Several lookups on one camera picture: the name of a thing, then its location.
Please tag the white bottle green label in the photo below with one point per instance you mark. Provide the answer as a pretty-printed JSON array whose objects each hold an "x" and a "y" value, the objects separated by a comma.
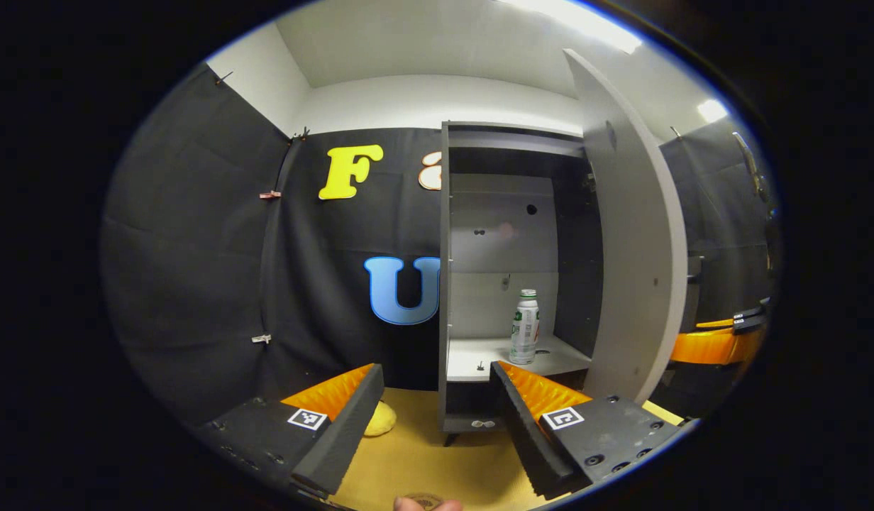
[{"x": 524, "y": 333}]

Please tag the round brown coaster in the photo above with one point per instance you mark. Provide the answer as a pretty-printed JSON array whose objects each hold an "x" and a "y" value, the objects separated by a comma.
[{"x": 424, "y": 497}]

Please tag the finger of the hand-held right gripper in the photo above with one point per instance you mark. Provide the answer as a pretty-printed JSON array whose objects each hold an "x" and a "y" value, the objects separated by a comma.
[
  {"x": 706, "y": 348},
  {"x": 745, "y": 314}
]

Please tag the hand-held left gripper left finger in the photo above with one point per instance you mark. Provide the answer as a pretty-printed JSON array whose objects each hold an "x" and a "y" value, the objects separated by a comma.
[{"x": 352, "y": 433}]

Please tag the silver clip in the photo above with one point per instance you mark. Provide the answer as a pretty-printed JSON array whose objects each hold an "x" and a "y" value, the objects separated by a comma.
[{"x": 261, "y": 339}]

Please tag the black backdrop cloth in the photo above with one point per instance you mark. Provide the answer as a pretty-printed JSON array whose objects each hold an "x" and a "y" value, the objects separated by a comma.
[{"x": 196, "y": 248}]

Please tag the yellow round object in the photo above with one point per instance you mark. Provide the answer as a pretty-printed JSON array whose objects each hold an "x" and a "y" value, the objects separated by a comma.
[{"x": 382, "y": 420}]

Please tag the ceiling light panel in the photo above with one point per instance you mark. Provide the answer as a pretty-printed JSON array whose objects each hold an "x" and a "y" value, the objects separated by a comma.
[
  {"x": 712, "y": 111},
  {"x": 586, "y": 21}
]

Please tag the dark metal stand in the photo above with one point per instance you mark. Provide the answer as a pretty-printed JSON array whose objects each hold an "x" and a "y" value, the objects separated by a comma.
[{"x": 753, "y": 167}]

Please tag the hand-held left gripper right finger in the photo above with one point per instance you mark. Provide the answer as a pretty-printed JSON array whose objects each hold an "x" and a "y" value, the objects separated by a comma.
[{"x": 522, "y": 433}]

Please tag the grey cabinet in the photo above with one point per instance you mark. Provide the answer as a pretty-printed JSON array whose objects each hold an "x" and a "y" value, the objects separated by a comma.
[{"x": 504, "y": 241}]

